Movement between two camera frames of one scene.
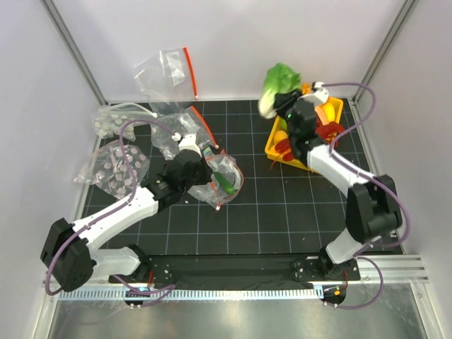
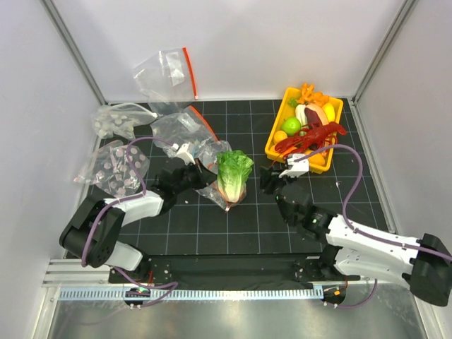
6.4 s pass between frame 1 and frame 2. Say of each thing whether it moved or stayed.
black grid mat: stayed
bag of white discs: stayed
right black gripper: moved
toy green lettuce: moved
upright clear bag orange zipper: stayed
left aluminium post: stayed
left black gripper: stayed
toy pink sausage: stayed
